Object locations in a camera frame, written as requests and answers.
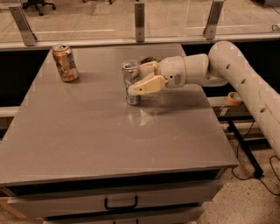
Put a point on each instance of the upper grey drawer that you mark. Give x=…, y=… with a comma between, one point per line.
x=104, y=200

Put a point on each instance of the crushed silver redbull can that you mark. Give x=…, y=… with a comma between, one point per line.
x=131, y=75

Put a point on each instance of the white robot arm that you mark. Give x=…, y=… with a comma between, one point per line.
x=224, y=64

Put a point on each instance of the right metal bracket post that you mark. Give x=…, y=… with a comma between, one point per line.
x=213, y=19

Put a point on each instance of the left metal bracket post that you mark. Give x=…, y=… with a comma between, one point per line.
x=25, y=30

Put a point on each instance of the metal bracket post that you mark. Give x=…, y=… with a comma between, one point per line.
x=213, y=19
x=25, y=30
x=139, y=22

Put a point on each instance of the roll of tan tape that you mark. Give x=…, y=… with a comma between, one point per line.
x=234, y=99

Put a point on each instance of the black metal frame leg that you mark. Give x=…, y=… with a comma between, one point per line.
x=258, y=173

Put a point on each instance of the black office chair base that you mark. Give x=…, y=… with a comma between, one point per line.
x=36, y=4

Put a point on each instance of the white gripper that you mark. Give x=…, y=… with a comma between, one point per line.
x=171, y=71

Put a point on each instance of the orange soda can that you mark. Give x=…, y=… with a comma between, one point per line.
x=64, y=60

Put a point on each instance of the middle metal bracket post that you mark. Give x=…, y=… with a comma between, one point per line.
x=139, y=22

